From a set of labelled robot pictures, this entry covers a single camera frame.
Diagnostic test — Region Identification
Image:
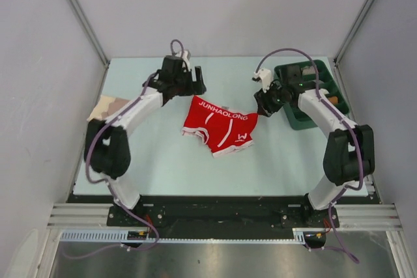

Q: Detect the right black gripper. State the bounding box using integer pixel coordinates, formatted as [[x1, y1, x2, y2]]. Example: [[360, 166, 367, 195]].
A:
[[254, 79, 288, 118]]

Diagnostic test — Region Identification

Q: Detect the red underwear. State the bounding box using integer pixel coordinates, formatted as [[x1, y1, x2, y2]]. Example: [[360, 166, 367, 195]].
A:
[[181, 96, 258, 158]]

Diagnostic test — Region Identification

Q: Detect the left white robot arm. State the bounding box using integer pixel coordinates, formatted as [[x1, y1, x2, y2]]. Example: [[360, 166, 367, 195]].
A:
[[83, 50, 207, 226]]

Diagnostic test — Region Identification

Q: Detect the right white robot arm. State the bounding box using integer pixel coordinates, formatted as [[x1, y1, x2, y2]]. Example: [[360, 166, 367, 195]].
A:
[[253, 64, 375, 227]]

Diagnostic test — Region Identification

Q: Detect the beige and mauve underwear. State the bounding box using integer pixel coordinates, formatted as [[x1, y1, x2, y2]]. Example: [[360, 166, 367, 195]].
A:
[[87, 94, 129, 122]]

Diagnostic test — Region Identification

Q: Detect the green compartment tray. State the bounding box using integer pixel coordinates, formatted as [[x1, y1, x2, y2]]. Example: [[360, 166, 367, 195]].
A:
[[274, 59, 350, 131]]

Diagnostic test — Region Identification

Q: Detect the grey rolled cloth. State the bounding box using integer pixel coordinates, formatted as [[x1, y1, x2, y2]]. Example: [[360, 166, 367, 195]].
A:
[[301, 66, 318, 76]]

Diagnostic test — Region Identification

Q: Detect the brown rolled cloth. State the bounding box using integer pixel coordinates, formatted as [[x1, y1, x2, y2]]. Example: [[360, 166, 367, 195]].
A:
[[328, 96, 339, 105]]

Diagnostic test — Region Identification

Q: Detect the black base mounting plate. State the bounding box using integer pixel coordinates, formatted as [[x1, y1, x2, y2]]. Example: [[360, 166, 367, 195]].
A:
[[65, 194, 381, 240]]

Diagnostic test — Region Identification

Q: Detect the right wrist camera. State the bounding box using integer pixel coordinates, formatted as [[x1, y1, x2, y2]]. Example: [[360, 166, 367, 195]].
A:
[[252, 68, 273, 93]]

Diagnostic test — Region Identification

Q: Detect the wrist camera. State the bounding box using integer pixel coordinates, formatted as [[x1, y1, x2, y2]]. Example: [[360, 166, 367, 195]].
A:
[[252, 68, 273, 93], [175, 49, 191, 71]]

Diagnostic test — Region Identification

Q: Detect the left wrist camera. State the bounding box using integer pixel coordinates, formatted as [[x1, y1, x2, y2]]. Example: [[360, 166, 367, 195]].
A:
[[175, 49, 191, 71]]

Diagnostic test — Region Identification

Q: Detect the aluminium frame rail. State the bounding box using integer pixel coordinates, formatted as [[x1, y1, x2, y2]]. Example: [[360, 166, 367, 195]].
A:
[[38, 193, 416, 277]]

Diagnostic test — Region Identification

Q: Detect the left aluminium corner post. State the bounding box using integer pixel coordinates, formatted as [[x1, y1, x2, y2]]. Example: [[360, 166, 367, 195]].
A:
[[48, 0, 110, 66]]

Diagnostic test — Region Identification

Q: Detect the aluminium corner post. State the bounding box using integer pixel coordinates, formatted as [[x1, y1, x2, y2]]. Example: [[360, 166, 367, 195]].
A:
[[48, 0, 110, 66], [334, 0, 395, 64]]

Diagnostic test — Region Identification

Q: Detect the right aluminium corner post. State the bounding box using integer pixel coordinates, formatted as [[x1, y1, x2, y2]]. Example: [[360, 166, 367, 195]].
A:
[[334, 0, 395, 64]]

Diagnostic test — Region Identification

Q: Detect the white slotted cable duct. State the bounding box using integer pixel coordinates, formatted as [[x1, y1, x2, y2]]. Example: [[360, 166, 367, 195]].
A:
[[60, 228, 309, 243]]

